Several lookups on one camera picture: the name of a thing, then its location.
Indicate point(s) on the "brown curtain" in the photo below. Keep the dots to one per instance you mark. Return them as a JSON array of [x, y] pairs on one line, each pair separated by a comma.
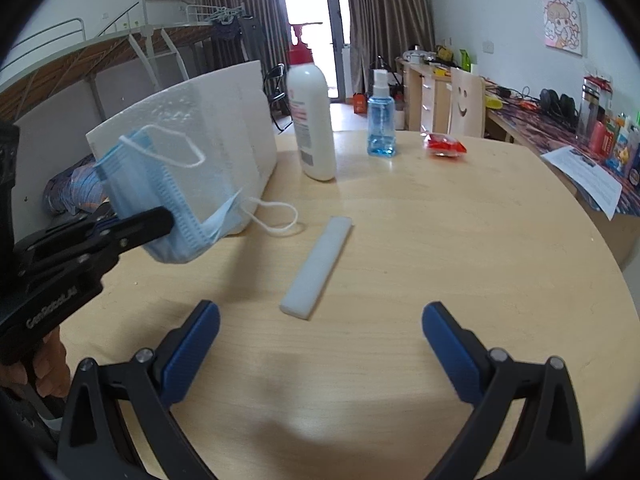
[[390, 20], [260, 20]]

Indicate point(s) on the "green bag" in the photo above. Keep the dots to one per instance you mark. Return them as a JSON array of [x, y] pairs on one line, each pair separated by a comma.
[[465, 60]]

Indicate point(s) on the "dark hanging clothes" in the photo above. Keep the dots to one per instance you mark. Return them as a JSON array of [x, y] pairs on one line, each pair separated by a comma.
[[250, 40]]

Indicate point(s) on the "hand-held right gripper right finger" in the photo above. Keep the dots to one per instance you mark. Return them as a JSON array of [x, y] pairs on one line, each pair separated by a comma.
[[450, 350]]

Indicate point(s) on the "white lotion bottle red pump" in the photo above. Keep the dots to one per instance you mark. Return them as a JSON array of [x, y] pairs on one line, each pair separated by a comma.
[[315, 125]]

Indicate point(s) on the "blue and orange quilt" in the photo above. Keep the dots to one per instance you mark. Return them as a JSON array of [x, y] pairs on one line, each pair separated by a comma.
[[70, 185]]

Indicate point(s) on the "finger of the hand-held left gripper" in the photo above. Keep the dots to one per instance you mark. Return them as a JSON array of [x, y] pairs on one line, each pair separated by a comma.
[[145, 225]]

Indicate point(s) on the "glass balcony door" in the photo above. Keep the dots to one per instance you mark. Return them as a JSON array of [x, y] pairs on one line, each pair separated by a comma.
[[312, 5]]

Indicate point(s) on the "grey metal ladder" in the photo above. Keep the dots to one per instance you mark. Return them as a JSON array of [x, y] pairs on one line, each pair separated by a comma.
[[150, 60]]

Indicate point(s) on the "white foam box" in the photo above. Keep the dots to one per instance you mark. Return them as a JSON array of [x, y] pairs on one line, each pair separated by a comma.
[[220, 125]]

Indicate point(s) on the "person's left hand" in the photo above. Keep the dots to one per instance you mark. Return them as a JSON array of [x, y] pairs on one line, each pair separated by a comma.
[[47, 370]]

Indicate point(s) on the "blue spray bottle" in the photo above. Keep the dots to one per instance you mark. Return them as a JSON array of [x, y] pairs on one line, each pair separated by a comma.
[[382, 130]]

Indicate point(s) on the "white foam strip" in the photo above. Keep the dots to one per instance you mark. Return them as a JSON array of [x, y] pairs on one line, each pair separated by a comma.
[[317, 265]]

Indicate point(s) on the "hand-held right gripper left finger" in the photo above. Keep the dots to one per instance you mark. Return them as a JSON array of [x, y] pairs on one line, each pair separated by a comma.
[[192, 350]]

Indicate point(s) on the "black headphones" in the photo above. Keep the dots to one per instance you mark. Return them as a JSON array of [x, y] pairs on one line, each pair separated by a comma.
[[550, 100]]

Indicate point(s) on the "white paper sheet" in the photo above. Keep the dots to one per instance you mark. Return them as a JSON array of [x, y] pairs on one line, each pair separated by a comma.
[[585, 175]]

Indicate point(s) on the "blue face mask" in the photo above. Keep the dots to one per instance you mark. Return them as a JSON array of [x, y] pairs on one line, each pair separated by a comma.
[[145, 180]]

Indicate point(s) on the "cartoon wall poster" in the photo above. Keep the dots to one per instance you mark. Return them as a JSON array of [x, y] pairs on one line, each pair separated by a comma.
[[562, 25]]

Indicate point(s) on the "wooden desk with drawers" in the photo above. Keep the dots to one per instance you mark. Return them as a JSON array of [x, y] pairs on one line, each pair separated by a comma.
[[430, 100]]

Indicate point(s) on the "wooden chair with smiley face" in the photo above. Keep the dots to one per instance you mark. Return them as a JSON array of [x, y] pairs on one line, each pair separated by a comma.
[[465, 105]]

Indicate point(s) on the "metal bunk bed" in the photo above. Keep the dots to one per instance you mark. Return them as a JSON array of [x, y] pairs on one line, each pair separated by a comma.
[[75, 55]]

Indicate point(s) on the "red snack packet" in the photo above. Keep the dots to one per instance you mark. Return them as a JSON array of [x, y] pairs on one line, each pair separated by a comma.
[[442, 144]]

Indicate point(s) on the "patterned table cloth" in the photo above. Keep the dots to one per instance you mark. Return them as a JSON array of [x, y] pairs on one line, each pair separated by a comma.
[[545, 130]]

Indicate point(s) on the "black folding chair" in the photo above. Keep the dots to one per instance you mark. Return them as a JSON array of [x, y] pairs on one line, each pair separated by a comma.
[[275, 80]]

